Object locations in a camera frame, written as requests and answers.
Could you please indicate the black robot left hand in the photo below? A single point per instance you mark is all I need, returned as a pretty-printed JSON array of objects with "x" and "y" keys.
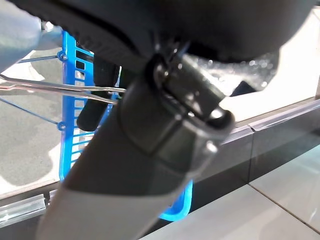
[{"x": 150, "y": 25}]

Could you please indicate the dark drinks shelf unit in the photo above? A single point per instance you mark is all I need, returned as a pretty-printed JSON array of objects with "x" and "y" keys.
[{"x": 225, "y": 160}]

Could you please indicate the clear plastic shelf price rail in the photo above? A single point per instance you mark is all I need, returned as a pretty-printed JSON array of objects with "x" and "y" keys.
[
  {"x": 287, "y": 116},
  {"x": 20, "y": 207}
]

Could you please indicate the blue plastic shopping basket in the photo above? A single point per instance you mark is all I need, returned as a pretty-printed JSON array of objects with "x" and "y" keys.
[{"x": 66, "y": 87}]

